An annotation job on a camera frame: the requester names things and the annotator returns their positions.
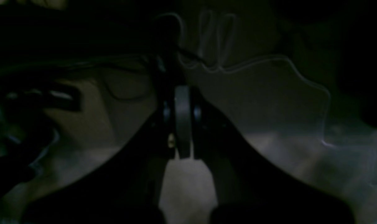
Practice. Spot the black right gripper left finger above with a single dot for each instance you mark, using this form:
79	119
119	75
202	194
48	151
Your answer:
126	189

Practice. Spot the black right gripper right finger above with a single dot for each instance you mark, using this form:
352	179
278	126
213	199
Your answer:
249	188

